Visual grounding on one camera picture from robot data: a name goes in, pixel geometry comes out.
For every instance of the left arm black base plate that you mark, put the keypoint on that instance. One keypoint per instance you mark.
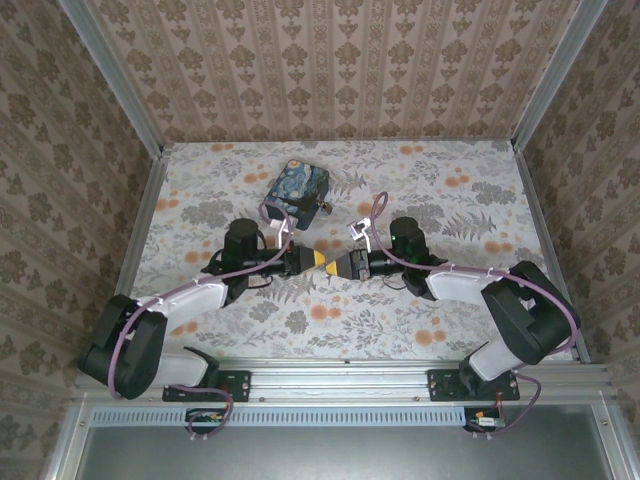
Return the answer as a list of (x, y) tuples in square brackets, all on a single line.
[(235, 384)]

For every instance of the aluminium side rail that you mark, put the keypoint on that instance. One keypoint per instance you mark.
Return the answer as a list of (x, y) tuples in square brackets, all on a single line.
[(142, 235), (547, 240)]

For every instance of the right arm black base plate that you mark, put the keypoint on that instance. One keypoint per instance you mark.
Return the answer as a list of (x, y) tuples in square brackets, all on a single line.
[(442, 385)]

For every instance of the small circuit board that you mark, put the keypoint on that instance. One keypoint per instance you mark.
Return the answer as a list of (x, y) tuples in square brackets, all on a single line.
[(206, 417), (486, 422)]

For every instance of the aluminium mounting rail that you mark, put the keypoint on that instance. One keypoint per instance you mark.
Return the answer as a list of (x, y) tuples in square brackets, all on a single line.
[(340, 382)]

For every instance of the aluminium frame post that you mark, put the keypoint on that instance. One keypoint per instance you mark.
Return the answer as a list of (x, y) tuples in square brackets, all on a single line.
[(555, 70), (115, 80)]

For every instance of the starry night print box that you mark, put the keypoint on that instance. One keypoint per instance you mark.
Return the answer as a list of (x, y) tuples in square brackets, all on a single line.
[(300, 182)]

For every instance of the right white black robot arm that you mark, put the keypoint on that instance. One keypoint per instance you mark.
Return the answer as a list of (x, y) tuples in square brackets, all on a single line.
[(455, 287)]

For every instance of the floral table cover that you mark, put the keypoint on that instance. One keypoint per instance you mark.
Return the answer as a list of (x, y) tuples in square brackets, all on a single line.
[(350, 320)]

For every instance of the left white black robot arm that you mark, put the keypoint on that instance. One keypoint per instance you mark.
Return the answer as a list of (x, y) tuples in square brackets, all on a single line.
[(190, 305)]

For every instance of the grey metal panel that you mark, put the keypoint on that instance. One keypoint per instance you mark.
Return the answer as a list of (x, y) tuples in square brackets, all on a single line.
[(340, 452)]

